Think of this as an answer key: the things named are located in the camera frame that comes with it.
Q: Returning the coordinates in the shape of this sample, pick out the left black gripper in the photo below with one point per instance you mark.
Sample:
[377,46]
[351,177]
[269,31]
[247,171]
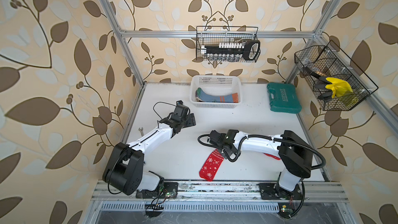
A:
[190,120]

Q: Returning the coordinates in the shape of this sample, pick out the blue orange striped sock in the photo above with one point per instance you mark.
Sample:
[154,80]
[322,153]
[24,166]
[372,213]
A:
[231,98]

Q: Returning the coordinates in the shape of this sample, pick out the green plastic tool case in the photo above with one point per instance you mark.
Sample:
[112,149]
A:
[283,98]

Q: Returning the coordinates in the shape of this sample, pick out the silver open-end wrench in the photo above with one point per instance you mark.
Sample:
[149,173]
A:
[141,131]

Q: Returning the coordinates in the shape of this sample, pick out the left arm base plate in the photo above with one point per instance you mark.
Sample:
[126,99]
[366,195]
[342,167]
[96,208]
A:
[164,190]

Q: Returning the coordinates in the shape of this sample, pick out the socket set holder black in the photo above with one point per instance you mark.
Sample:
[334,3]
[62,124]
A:
[245,51]

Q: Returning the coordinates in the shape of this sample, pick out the black wire basket wall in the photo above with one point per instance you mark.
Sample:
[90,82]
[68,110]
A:
[213,35]
[331,60]

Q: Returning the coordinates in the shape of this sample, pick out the yellow rubber glove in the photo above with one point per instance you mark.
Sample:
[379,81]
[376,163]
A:
[338,87]

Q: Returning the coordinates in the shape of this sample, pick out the black wire basket right wall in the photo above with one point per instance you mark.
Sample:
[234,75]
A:
[331,60]

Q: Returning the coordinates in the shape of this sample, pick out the black wire basket back wall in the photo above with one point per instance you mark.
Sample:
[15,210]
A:
[213,35]

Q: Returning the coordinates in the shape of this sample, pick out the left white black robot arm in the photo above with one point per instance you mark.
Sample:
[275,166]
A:
[125,168]

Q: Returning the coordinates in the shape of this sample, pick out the blue green toe sock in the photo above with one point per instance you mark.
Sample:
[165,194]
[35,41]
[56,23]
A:
[198,98]

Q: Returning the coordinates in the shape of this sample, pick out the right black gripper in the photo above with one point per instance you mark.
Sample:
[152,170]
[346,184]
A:
[225,155]

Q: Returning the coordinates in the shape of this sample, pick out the red bear sock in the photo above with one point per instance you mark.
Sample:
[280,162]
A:
[211,166]
[272,156]

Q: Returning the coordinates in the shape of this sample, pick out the black pliers in basket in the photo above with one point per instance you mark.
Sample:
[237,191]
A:
[320,84]

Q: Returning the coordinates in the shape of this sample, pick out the white plastic basket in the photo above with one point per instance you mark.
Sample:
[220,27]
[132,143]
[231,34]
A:
[218,86]

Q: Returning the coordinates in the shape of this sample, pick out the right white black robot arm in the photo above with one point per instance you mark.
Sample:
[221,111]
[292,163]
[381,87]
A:
[298,157]

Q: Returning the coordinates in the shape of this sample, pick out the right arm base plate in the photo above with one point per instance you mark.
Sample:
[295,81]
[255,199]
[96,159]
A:
[272,191]

